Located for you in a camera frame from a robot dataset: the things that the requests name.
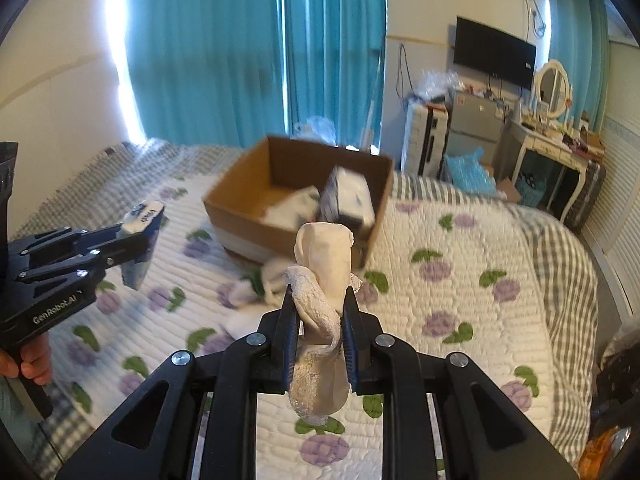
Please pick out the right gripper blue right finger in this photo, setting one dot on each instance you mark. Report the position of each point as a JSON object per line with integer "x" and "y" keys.
{"x": 442, "y": 415}

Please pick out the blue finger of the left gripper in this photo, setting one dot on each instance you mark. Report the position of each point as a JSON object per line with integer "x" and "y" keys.
{"x": 107, "y": 237}

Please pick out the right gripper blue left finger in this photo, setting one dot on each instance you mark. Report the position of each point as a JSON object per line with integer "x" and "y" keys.
{"x": 195, "y": 411}

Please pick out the light blue tissue pack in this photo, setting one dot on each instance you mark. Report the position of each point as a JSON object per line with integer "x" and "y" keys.
{"x": 139, "y": 231}

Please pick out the cream plush toy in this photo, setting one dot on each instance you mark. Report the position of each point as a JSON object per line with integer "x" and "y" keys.
{"x": 319, "y": 280}

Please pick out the white cloth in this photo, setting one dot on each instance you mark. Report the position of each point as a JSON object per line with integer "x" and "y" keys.
{"x": 292, "y": 212}

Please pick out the brown cardboard box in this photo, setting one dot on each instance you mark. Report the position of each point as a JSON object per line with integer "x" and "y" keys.
{"x": 257, "y": 204}

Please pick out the floral navy tissue pouch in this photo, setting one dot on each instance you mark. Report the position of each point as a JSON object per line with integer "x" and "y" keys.
{"x": 346, "y": 199}

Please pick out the person left hand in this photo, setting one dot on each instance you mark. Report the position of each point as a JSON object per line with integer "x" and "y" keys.
{"x": 36, "y": 362}

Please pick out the floral white quilt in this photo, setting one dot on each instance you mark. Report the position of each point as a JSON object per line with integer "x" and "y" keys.
{"x": 443, "y": 278}

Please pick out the grey checked bed sheet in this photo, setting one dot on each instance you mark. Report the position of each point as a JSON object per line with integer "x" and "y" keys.
{"x": 115, "y": 182}

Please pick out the clear bag by window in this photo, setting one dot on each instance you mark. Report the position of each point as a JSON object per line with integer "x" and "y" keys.
{"x": 316, "y": 129}

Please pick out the white louvered wardrobe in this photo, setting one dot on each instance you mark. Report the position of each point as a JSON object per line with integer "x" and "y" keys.
{"x": 612, "y": 229}

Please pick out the large teal curtain left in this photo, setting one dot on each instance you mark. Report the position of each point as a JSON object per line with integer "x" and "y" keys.
{"x": 206, "y": 71}

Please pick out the blue plastic bag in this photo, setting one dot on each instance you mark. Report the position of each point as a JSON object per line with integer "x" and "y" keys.
{"x": 467, "y": 174}

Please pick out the white suitcase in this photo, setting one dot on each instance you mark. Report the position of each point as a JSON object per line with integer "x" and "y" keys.
{"x": 424, "y": 139}

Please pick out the white dressing table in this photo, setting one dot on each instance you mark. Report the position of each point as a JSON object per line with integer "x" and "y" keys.
{"x": 523, "y": 151}

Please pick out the grey mini fridge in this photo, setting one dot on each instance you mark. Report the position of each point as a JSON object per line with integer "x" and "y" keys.
{"x": 474, "y": 122}

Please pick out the clear plastic bag pile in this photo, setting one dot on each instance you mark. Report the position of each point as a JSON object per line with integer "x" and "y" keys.
{"x": 435, "y": 86}

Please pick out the white oval vanity mirror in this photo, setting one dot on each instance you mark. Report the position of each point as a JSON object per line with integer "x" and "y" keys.
{"x": 553, "y": 93}

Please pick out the teal curtain middle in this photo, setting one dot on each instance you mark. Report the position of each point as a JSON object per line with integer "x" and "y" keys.
{"x": 334, "y": 57}

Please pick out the teal curtain right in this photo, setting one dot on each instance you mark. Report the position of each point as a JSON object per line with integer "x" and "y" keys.
{"x": 579, "y": 41}

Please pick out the black wall television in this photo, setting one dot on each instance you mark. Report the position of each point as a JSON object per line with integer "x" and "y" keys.
{"x": 494, "y": 53}

